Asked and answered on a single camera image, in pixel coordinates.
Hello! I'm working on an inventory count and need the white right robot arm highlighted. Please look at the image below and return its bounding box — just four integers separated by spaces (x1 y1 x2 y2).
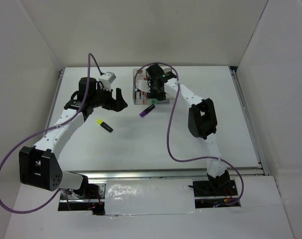
146 63 230 195

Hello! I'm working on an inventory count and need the clear plastic tray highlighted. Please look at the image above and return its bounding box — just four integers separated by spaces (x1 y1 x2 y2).
146 99 174 105

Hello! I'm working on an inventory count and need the white foam front panel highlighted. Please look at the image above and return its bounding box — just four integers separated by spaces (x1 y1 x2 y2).
105 179 196 216

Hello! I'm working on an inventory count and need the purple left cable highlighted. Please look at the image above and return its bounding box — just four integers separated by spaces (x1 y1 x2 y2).
0 52 107 214

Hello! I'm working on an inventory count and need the purple cable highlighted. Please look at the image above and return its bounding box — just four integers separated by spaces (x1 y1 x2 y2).
133 62 244 205
0 52 107 214

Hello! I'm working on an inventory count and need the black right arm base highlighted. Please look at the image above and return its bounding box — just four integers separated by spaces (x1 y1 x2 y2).
188 180 240 209

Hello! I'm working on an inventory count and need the yellow black highlighter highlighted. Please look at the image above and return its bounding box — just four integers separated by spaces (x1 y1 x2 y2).
97 119 113 132

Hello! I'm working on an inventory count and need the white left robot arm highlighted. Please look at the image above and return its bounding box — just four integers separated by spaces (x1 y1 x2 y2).
19 72 128 199

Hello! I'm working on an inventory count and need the long clear smoky tray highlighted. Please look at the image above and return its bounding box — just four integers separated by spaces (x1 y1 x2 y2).
133 68 147 105

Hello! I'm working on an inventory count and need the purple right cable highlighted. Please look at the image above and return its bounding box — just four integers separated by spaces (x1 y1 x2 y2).
133 62 244 205

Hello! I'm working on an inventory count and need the purple black highlighter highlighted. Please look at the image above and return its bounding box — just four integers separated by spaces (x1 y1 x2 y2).
139 104 155 118

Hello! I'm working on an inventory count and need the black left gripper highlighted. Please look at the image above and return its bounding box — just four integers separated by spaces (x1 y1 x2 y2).
91 84 128 113

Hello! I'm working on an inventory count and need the green black highlighter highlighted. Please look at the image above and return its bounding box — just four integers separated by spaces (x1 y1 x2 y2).
151 99 167 105

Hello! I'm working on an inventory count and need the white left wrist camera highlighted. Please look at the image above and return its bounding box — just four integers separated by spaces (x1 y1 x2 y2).
98 72 116 91

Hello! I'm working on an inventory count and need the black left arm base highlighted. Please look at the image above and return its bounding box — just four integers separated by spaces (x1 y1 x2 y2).
58 183 106 216

